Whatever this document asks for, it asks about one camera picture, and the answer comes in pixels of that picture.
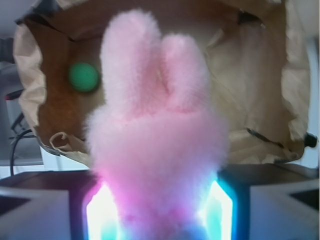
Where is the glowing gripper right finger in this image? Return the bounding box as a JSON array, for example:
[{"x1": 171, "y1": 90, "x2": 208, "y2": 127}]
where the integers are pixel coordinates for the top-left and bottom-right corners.
[{"x1": 200, "y1": 163, "x2": 320, "y2": 240}]

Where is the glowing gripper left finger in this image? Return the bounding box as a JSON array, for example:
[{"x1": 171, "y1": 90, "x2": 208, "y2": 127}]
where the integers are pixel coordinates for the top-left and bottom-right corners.
[{"x1": 0, "y1": 170, "x2": 120, "y2": 240}]

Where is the pink plush bunny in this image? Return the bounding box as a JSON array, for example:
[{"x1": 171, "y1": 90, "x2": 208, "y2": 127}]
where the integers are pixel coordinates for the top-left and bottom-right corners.
[{"x1": 86, "y1": 9, "x2": 229, "y2": 240}]

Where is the green textured ball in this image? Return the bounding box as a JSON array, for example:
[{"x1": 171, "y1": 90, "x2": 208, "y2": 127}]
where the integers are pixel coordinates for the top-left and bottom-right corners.
[{"x1": 68, "y1": 62, "x2": 100, "y2": 93}]

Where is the brown paper bag tray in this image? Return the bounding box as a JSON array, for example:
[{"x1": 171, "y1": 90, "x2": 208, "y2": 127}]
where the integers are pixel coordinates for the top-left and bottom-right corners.
[{"x1": 13, "y1": 0, "x2": 310, "y2": 166}]

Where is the black cable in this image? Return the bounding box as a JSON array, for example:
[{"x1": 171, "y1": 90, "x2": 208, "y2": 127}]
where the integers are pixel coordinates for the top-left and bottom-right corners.
[{"x1": 9, "y1": 128, "x2": 36, "y2": 177}]

